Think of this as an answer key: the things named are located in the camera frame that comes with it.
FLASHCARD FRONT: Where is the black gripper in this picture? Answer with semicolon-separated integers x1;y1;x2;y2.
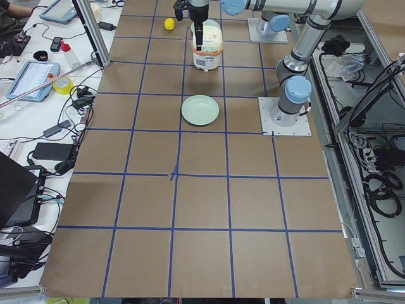
189;0;208;51

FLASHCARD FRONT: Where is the green plate near arm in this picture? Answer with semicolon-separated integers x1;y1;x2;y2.
181;95;220;126

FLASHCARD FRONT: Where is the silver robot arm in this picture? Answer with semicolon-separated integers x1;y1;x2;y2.
221;0;365;127
173;1;290;52

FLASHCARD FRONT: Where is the yellow lemon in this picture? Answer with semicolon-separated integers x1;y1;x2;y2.
164;18;175;31

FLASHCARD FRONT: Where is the black power adapter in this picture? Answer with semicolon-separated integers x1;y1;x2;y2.
98;22;116;31

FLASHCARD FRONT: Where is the metal rod with hook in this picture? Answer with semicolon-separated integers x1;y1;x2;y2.
1;58;96;108

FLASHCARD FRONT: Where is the red capped clear bottle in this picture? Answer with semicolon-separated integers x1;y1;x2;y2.
61;40;80;68

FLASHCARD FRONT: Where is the black mobile phone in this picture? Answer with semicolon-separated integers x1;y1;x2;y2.
50;37;62;52

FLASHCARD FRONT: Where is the yellow tape roll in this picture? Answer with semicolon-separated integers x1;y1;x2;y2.
53;77;74;95

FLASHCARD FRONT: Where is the white crumpled cloth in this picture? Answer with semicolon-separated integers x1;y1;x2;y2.
325;54;365;81

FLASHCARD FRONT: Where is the blue teach pendant tablet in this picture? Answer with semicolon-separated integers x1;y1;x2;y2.
6;60;61;102

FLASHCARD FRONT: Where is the black laptop power brick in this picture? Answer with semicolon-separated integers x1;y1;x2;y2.
32;142;73;161

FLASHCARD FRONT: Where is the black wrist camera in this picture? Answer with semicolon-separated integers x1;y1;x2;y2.
173;0;189;21

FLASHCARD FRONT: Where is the white rice cooker orange handle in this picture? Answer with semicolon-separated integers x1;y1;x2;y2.
190;19;225;72

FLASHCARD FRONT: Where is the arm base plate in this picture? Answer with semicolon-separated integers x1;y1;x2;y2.
247;15;290;44
258;97;311;136

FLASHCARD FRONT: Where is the aluminium frame post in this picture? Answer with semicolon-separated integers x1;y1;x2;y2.
72;0;110;68

